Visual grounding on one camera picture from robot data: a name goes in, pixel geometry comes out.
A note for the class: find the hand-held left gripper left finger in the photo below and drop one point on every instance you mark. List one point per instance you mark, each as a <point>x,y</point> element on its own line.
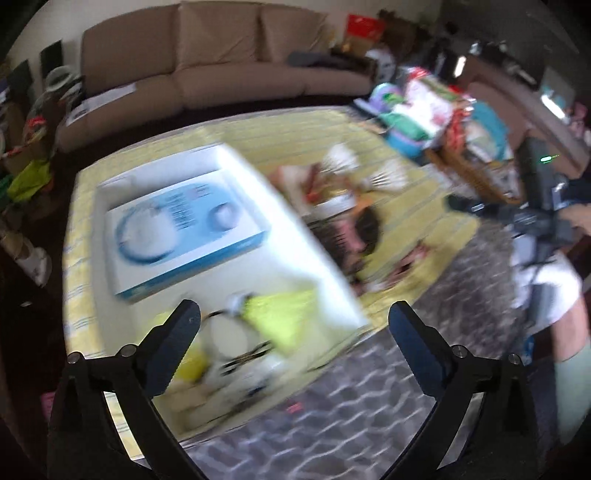
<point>178,344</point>

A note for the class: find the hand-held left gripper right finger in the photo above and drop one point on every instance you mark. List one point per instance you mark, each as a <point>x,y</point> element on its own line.
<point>415,350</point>

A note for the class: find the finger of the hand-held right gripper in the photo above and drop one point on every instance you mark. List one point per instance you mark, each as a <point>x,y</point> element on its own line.
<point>471,205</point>

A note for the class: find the yellow nylon shuttlecock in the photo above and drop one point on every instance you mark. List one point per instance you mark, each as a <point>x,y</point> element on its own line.
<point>191,367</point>
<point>286,318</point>

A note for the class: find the blue and white box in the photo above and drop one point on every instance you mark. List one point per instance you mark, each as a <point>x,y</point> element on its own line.
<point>184,235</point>

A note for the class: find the large white storage box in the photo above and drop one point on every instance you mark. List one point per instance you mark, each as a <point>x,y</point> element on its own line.
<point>286,221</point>

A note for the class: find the person's right forearm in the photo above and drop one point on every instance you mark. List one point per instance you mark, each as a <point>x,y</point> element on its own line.
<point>572,332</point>

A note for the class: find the person's right hand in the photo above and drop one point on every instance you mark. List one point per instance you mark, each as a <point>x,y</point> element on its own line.
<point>558,286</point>

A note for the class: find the wicker basket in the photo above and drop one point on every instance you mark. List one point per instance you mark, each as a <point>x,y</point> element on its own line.
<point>461,170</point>

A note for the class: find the brown armchair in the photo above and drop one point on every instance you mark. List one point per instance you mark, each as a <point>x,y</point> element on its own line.
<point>531,106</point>

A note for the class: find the teal packet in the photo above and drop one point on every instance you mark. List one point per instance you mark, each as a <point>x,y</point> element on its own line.
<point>491,120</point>

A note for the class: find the white feather shuttlecock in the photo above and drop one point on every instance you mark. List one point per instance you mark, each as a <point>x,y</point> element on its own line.
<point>388,177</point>
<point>341,159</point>

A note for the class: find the blue round box lilac lid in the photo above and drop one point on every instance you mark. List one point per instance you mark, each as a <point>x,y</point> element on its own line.
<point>406,142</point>

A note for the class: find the green packet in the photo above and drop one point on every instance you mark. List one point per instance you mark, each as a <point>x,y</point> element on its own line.
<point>408,125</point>

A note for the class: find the red and white packet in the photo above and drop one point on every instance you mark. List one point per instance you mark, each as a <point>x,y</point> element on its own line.
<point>429,106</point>

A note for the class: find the lilac round container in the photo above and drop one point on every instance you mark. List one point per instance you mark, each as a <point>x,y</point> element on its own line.
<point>385,94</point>

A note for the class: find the yellow plaid tablecloth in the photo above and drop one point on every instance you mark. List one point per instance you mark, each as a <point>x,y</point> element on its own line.
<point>277,134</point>

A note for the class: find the red box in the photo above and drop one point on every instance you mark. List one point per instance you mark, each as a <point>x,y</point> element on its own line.
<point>364,27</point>

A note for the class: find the lime green bag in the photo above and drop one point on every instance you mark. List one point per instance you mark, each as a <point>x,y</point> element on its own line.
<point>27,180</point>

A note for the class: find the white paper sheet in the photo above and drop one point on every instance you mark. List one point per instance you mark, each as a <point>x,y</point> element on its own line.
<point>99,101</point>

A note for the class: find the brown sofa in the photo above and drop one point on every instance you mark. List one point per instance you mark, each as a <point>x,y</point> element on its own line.
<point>207,55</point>

